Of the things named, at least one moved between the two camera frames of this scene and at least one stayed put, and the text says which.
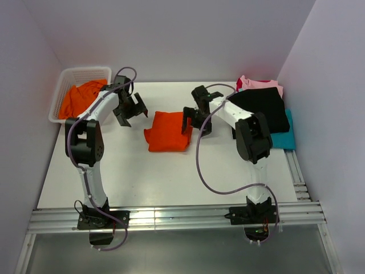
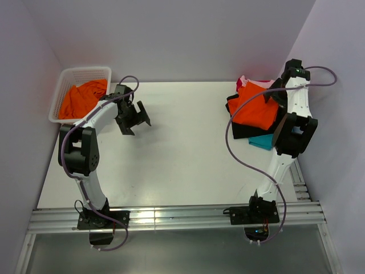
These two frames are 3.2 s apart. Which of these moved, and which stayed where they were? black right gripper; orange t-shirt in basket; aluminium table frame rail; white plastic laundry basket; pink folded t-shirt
Moved: black right gripper
Stayed: white plastic laundry basket; orange t-shirt in basket; pink folded t-shirt; aluminium table frame rail
